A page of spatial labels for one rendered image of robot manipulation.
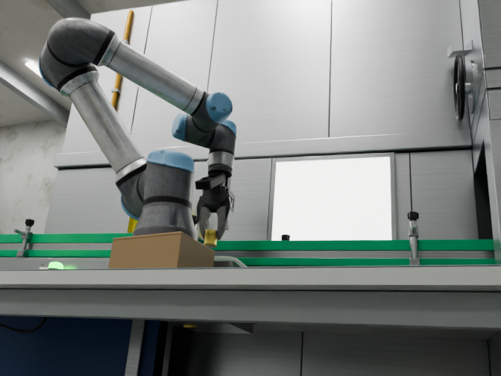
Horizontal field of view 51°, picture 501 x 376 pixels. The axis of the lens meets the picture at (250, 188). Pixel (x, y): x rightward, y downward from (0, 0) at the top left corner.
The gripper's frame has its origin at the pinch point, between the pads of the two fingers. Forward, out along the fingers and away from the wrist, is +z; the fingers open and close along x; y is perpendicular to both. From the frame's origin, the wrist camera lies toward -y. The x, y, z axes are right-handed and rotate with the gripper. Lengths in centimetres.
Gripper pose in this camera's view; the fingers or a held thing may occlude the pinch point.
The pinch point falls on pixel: (211, 233)
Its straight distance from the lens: 147.0
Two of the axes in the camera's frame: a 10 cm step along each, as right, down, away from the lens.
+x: -9.6, 0.3, 2.7
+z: -0.7, 9.3, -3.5
